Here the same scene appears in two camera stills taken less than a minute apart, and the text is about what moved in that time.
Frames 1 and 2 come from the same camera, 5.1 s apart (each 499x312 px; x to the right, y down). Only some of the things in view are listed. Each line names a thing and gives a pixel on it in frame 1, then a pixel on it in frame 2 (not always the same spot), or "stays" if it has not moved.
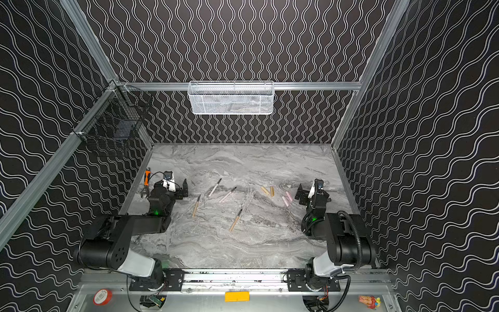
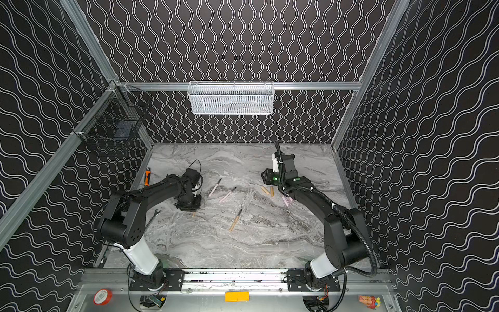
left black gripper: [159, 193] → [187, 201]
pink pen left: [214, 187] stays
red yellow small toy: [370, 301] stays
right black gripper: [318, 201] → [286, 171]
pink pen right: [228, 194] stays
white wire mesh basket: [233, 97] stays
